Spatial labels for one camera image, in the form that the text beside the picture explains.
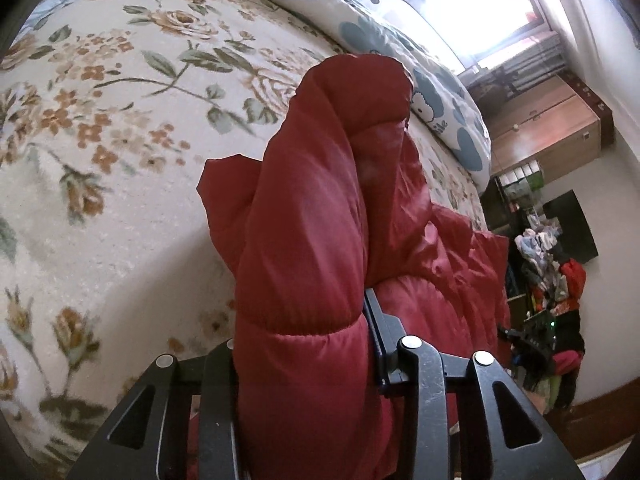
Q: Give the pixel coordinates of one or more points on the red quilted jacket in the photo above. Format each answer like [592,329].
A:
[310,260]

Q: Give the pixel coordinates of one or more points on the wooden wardrobe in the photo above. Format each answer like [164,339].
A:
[540,120]

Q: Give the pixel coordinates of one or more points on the bright window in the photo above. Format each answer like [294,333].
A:
[480,10]

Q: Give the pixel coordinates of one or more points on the black flat screen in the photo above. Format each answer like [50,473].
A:
[572,227]

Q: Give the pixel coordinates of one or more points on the floral bed blanket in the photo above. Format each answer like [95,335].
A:
[115,160]

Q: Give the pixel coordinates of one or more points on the blue and white printed quilt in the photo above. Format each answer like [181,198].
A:
[390,40]

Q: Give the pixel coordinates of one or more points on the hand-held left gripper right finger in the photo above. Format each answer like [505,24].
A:
[425,395]

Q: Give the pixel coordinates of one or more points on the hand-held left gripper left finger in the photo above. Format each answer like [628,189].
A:
[217,410]

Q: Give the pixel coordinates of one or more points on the pile of clothes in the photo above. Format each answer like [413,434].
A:
[555,280]

